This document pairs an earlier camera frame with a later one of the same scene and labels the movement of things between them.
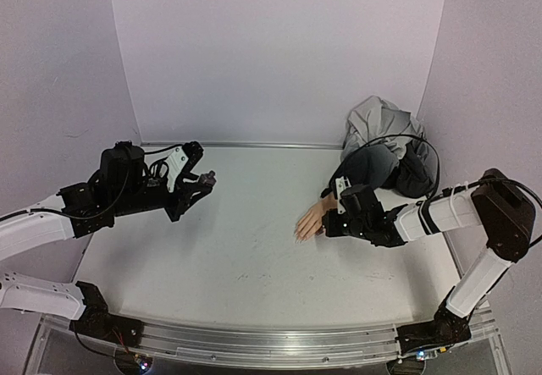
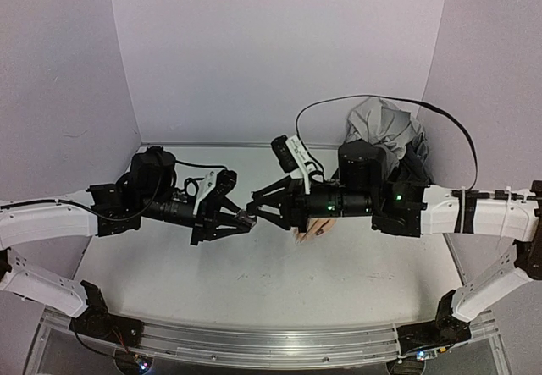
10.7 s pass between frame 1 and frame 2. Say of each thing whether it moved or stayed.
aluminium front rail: stayed
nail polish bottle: moved
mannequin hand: stayed
